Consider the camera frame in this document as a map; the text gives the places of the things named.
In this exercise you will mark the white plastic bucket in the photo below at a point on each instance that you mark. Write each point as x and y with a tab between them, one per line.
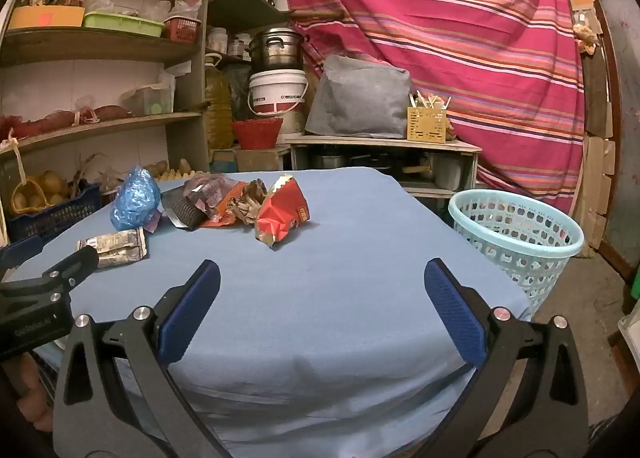
277	88

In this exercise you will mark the white plastic jar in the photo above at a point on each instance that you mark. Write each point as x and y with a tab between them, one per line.
217	41

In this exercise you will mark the red striped cloth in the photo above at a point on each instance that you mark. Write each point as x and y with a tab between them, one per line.
450	38

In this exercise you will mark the red woven basket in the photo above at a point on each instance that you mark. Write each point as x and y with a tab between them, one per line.
257	133

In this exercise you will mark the clear purple snack bag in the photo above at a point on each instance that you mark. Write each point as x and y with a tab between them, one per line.
207	188

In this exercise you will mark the orange wrapper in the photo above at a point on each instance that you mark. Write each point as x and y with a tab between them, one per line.
226	212

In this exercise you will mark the heap of potatoes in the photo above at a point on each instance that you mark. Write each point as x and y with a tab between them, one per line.
50	183

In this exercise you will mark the blue plastic crate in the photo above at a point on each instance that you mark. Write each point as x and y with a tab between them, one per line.
55	220

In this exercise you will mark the red mesh bag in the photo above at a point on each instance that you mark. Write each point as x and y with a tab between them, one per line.
55	119

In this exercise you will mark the light blue plastic basket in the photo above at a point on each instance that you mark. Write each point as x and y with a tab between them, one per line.
530	248

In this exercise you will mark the white container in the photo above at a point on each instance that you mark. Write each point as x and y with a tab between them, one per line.
448	172

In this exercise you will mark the yellow egg tray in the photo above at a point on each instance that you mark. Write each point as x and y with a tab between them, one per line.
172	175

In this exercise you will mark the metal cooking pot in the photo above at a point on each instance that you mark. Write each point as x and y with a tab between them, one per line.
275	51

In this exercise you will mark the clear plastic bags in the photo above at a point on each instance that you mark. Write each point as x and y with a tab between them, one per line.
145	6

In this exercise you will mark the tall wooden shelf unit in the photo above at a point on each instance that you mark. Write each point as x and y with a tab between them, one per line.
100	46

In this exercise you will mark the stack of cardboard sheets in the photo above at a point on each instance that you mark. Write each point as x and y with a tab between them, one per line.
597	188

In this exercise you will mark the potato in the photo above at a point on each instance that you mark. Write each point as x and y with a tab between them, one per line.
156	168
185	166

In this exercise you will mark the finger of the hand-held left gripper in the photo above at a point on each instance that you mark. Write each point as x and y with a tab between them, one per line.
75	265
20	252

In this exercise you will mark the brown paper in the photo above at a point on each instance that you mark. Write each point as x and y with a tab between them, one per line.
248	200

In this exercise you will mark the black pan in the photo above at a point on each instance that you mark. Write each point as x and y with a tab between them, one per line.
370	161

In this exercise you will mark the silver wrapper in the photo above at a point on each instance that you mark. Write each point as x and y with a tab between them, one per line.
117	245

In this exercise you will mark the brown cardboard carton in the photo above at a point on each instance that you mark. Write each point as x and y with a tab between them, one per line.
262	158

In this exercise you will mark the small metal pot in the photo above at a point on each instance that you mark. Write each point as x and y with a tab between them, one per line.
327	162

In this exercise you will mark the green plastic tray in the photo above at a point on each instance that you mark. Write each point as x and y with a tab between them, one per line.
122	24

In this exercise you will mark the low wooden shelf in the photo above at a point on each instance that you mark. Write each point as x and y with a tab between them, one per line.
380	142

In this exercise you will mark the yellow utensil holder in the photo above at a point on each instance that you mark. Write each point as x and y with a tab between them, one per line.
426	127

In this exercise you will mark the clear plastic container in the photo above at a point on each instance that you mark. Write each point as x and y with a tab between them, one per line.
150	101

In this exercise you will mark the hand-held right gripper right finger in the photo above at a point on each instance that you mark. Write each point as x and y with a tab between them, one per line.
455	313

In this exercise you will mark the red snack packet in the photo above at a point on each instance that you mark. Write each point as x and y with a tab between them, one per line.
280	213

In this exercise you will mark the full cooking oil bottle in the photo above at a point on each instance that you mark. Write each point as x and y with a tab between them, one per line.
217	103

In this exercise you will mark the white cloth strip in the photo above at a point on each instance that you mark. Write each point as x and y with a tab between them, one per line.
17	153

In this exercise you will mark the potatoes in yellow net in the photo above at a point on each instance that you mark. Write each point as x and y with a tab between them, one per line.
20	190

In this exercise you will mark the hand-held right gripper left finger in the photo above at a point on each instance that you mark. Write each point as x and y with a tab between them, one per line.
192	310

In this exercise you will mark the black ribbed wrapper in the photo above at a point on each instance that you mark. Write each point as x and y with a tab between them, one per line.
182	212

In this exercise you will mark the yellow box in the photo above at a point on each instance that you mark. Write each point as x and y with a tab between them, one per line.
45	17

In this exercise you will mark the person's left hand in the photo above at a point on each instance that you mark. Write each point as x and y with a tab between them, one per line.
32	388

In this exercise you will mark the blue tablecloth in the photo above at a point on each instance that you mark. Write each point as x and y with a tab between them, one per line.
300	288

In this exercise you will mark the blue plastic bag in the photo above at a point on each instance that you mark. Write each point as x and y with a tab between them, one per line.
134	198

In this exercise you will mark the small red plastic basket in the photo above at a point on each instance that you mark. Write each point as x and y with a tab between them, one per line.
182	30

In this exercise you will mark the bunch of chopsticks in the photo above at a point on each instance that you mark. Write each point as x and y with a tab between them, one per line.
425	101

